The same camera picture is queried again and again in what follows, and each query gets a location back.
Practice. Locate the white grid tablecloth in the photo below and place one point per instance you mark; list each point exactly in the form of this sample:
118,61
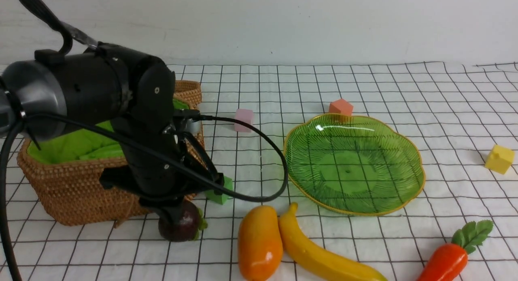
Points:
451,114

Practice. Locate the yellow foam cube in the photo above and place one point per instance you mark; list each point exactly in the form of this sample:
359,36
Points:
499,159

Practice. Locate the orange toy mango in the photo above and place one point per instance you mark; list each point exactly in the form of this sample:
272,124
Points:
260,248

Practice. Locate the green glass leaf plate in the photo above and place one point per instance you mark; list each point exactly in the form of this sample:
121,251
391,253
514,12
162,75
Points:
354,165

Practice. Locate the pink foam cube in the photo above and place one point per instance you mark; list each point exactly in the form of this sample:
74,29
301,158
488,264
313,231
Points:
246,116

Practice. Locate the dark purple toy mangosteen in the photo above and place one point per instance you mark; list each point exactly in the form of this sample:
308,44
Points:
188,227

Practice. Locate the wicker basket green lining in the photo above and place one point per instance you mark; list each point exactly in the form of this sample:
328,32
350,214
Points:
65,172

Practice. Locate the orange foam cube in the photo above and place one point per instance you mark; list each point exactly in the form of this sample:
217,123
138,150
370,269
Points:
341,106

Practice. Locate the orange toy carrot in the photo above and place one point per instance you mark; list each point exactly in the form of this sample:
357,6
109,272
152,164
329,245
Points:
450,259

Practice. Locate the yellow toy banana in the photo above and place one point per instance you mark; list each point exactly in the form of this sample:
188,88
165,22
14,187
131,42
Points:
317,260

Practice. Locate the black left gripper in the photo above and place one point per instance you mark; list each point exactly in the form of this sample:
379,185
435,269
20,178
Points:
156,181

